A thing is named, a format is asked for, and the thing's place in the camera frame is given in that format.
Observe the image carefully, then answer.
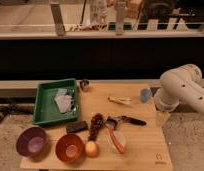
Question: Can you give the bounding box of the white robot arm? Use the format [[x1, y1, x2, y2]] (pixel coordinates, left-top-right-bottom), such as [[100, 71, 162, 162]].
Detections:
[[154, 64, 204, 115]]

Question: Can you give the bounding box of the small metal cup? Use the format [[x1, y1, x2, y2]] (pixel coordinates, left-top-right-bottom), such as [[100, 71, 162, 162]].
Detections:
[[80, 79, 89, 92]]

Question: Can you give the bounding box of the blue cup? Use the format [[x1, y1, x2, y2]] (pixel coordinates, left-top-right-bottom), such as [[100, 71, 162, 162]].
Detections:
[[139, 88, 152, 103]]

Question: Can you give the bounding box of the dark red grape bunch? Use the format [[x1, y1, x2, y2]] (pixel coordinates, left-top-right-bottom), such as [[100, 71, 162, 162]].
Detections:
[[88, 113, 104, 141]]

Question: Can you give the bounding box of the clear plastic bag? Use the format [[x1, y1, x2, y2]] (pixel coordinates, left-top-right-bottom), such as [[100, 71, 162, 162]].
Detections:
[[54, 88, 74, 113]]

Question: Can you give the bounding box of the wooden board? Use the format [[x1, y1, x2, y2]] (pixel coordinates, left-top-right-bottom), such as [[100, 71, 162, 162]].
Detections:
[[20, 82, 173, 171]]

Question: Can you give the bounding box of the dark rectangular sponge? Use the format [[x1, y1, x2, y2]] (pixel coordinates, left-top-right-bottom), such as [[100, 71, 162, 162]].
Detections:
[[66, 121, 88, 133]]

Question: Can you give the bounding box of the green plastic tray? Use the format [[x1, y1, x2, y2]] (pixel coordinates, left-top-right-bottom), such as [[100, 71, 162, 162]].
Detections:
[[33, 78, 79, 126]]

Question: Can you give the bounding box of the clear round lid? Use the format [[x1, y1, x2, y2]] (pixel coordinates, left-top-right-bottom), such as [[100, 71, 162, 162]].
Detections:
[[108, 130, 126, 154]]

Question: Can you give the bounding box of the yellow round fruit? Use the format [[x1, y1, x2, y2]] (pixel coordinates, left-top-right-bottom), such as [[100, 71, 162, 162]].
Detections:
[[85, 141, 99, 157]]

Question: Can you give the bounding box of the orange bowl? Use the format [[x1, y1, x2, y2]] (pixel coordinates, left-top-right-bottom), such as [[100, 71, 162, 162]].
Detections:
[[55, 134, 84, 163]]

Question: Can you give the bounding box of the purple bowl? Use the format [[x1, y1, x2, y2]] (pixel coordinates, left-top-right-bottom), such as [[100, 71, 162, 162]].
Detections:
[[16, 127, 47, 157]]

